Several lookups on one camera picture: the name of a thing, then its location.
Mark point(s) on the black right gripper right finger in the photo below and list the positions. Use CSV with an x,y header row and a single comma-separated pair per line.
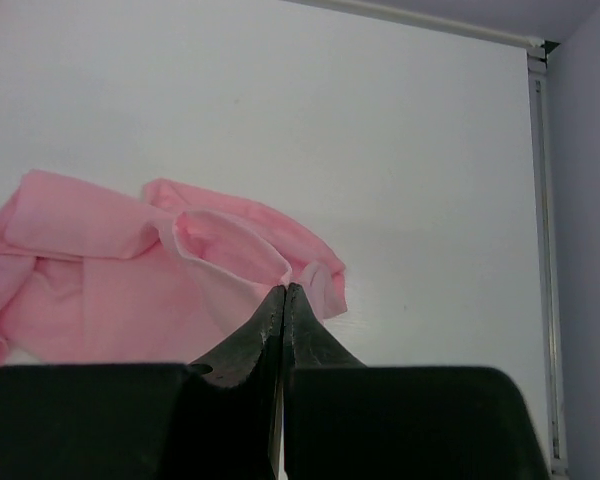
x,y
346,420

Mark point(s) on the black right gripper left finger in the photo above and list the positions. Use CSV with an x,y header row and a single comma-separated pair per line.
x,y
214,418

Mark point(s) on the pink t shirt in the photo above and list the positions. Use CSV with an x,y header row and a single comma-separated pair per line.
x,y
91,275

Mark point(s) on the aluminium table edge rail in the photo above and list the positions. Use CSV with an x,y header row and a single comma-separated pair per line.
x,y
537,51

